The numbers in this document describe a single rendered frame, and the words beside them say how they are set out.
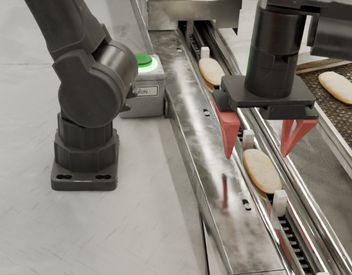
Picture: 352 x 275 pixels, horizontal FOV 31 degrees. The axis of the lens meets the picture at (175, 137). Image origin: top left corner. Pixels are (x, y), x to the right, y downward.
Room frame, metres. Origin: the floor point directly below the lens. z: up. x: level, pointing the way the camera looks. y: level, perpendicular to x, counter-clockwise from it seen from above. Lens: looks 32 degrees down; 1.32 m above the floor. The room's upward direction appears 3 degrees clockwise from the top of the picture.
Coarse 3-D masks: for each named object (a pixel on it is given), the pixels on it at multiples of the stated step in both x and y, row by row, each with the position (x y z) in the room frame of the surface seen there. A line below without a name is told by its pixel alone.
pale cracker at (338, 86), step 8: (328, 72) 0.87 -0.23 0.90; (320, 80) 0.86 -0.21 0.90; (328, 80) 0.84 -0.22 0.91; (336, 80) 0.84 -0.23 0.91; (344, 80) 0.84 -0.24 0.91; (328, 88) 0.83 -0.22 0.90; (336, 88) 0.82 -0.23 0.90; (344, 88) 0.82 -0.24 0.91; (336, 96) 0.81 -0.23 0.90; (344, 96) 0.80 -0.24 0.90
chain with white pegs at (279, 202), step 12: (192, 24) 1.15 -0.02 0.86; (192, 36) 1.15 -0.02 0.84; (204, 48) 1.02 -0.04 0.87; (240, 132) 0.79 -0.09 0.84; (252, 132) 0.74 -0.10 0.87; (252, 144) 0.74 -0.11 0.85; (276, 192) 0.61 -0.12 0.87; (276, 204) 0.60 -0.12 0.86; (288, 228) 0.58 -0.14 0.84; (300, 252) 0.54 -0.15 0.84
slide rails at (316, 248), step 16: (192, 48) 1.06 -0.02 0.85; (224, 64) 1.00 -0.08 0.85; (208, 96) 0.88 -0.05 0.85; (240, 112) 0.83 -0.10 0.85; (256, 128) 0.79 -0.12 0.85; (240, 144) 0.74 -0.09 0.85; (256, 144) 0.75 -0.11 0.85; (240, 160) 0.70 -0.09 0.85; (272, 160) 0.71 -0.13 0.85; (256, 192) 0.63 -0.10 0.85; (288, 192) 0.64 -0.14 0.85; (272, 208) 0.60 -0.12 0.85; (288, 208) 0.60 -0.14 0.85; (304, 208) 0.61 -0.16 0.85; (272, 224) 0.57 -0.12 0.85; (304, 224) 0.58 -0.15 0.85; (288, 240) 0.55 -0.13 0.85; (304, 240) 0.55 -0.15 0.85; (320, 240) 0.55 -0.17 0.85; (288, 256) 0.52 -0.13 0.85; (320, 256) 0.52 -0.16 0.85; (304, 272) 0.50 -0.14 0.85; (336, 272) 0.50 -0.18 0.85
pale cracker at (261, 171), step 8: (248, 152) 0.71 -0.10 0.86; (256, 152) 0.71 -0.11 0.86; (248, 160) 0.69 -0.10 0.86; (256, 160) 0.69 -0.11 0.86; (264, 160) 0.69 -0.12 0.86; (248, 168) 0.68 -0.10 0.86; (256, 168) 0.67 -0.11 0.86; (264, 168) 0.67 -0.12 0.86; (272, 168) 0.68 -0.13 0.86; (256, 176) 0.66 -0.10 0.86; (264, 176) 0.66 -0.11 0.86; (272, 176) 0.66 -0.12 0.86; (256, 184) 0.65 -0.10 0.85; (264, 184) 0.64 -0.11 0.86; (272, 184) 0.64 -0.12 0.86; (280, 184) 0.65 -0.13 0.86; (264, 192) 0.63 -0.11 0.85; (272, 192) 0.63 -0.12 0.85
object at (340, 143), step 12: (324, 60) 0.91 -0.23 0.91; (336, 60) 0.91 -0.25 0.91; (300, 72) 0.89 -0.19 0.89; (312, 72) 0.89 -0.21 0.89; (324, 72) 0.89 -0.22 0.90; (336, 72) 0.89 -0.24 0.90; (324, 108) 0.79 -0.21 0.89; (348, 108) 0.78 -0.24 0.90; (324, 120) 0.74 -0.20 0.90; (348, 120) 0.75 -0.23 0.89; (336, 132) 0.72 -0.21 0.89; (336, 144) 0.70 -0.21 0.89; (348, 156) 0.66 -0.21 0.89
